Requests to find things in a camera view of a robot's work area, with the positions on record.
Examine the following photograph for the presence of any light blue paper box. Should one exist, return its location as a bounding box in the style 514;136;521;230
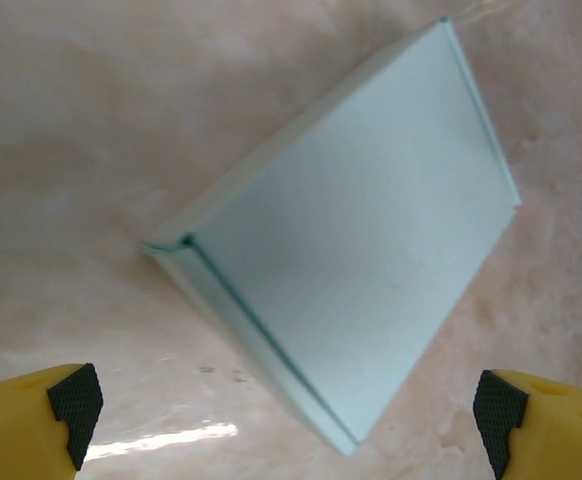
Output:
143;15;523;459

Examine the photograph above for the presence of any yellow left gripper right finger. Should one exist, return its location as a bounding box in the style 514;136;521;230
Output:
473;368;582;480

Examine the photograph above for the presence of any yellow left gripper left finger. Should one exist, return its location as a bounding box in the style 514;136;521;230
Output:
0;363;105;480

